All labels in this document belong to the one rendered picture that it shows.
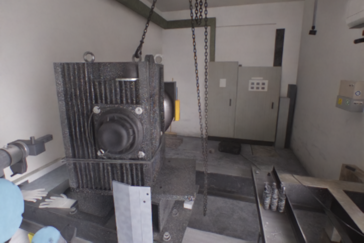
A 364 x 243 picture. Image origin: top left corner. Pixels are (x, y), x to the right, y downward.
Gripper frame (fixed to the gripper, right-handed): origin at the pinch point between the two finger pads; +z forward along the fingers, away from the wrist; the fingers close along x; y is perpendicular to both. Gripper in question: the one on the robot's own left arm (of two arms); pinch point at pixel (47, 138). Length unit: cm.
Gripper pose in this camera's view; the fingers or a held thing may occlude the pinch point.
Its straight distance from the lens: 107.6
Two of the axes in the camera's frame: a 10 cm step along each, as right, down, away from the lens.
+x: -10.0, -0.2, 0.9
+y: 0.0, -9.8, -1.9
